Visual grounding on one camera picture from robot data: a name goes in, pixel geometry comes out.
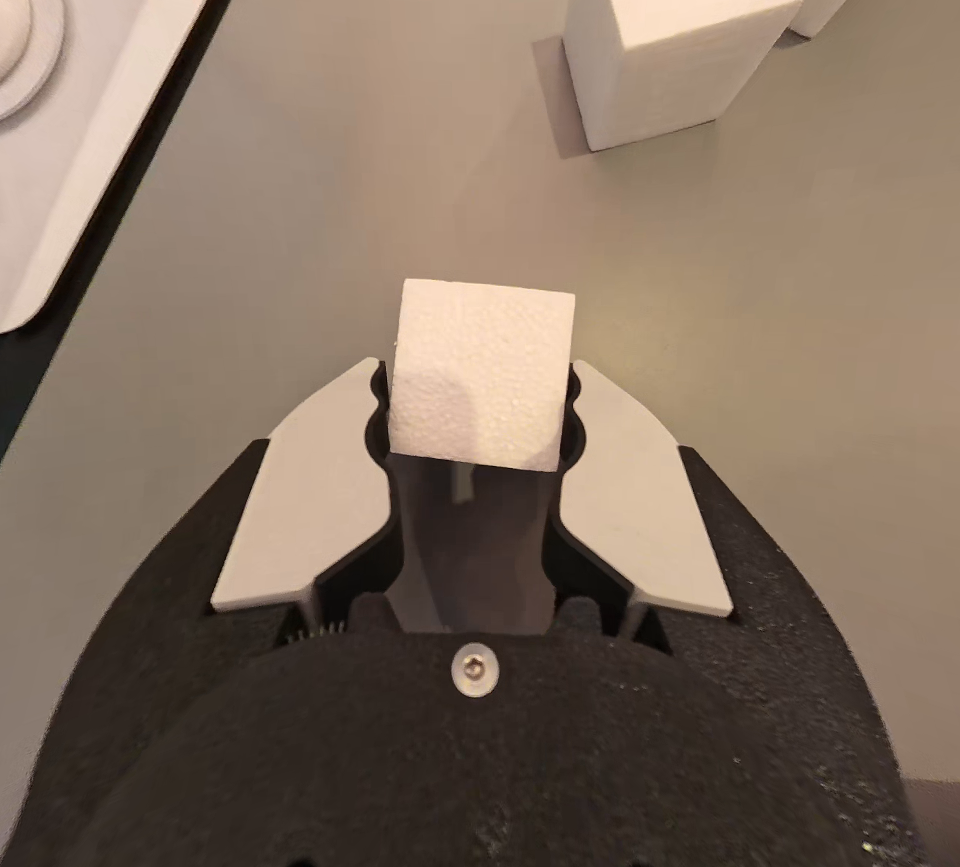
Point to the wooden board document stand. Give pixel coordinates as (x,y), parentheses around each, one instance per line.
(112,57)

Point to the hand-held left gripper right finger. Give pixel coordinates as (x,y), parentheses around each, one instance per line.
(637,514)

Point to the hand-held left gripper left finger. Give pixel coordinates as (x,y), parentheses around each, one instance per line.
(307,507)

